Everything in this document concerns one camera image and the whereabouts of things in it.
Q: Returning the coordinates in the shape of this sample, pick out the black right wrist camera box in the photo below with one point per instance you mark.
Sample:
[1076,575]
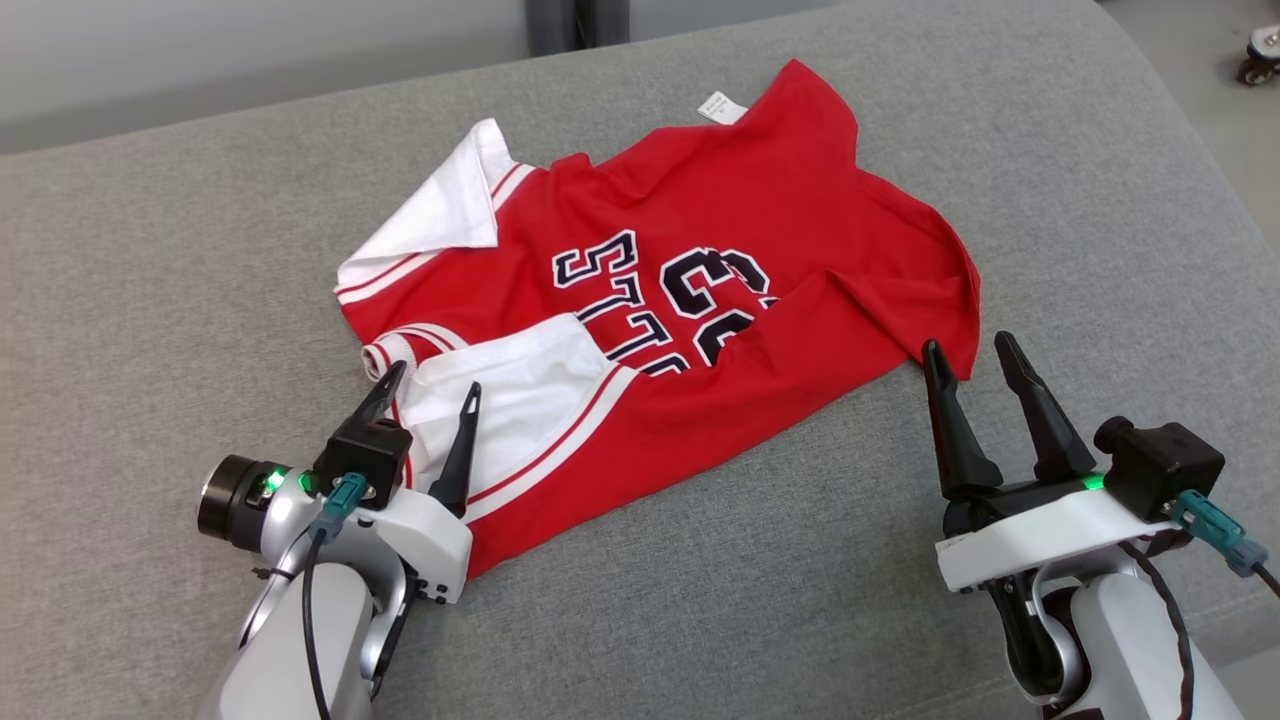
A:
[1165,465]

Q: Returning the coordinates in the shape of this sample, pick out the small caster wheel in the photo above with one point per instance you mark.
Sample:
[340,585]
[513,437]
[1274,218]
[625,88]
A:
[1262,55]

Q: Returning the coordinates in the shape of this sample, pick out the dark grey pillar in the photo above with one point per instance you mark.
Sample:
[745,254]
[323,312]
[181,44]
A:
[550,25]

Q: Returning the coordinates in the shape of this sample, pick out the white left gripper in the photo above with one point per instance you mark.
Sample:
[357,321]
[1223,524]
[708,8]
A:
[435,545]

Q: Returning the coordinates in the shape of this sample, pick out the red and white basketball jersey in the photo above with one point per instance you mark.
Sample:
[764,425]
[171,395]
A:
[750,200]

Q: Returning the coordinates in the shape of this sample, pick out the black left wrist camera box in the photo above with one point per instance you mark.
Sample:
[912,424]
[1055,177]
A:
[365,452]

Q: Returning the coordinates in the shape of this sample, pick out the grey fabric sofa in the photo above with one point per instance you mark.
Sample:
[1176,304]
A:
[700,620]

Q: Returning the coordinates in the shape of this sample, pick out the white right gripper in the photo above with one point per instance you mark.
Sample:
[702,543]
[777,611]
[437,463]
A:
[1040,540]

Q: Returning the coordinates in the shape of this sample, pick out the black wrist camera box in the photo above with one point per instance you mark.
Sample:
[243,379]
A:
[1165,465]
[365,452]

